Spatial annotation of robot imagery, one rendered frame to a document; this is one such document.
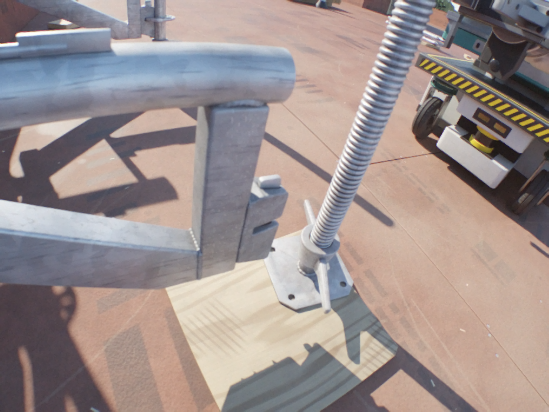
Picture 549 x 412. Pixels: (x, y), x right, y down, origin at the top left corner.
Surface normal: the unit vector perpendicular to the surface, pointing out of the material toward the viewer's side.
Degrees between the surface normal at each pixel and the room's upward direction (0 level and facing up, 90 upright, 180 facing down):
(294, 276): 0
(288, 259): 0
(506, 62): 90
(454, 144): 90
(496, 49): 90
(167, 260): 90
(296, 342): 0
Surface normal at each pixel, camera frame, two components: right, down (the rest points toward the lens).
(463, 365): 0.16, -0.69
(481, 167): -0.81, 0.32
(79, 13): 0.44, 0.69
